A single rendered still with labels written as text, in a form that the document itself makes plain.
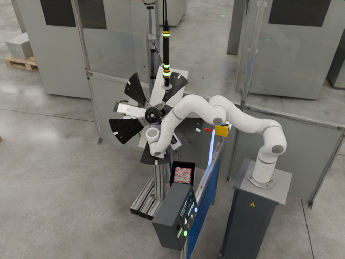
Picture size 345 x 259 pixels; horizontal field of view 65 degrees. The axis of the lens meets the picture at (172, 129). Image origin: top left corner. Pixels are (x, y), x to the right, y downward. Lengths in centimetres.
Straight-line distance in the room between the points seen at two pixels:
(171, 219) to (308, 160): 181
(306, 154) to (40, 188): 273
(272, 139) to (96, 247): 184
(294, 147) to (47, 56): 358
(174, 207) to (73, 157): 241
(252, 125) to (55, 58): 348
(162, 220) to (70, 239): 165
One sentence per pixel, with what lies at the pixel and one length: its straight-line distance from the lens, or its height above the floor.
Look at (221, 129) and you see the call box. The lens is 213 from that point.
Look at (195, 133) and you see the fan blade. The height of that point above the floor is 116.
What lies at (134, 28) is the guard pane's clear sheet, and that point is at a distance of 266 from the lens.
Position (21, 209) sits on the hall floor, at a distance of 325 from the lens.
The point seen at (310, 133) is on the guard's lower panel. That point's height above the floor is 86.
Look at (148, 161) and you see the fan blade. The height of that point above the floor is 96.
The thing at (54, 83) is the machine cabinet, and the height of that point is 26.
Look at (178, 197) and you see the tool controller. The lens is 138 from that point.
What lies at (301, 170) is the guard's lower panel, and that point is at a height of 42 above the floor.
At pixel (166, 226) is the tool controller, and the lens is 130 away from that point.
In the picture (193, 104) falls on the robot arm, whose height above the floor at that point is 152.
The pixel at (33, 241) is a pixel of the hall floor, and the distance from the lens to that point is 297.
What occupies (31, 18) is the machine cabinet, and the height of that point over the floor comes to 125.
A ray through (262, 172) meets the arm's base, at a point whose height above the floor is 105.
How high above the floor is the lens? 233
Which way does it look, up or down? 38 degrees down
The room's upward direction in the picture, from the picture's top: straight up
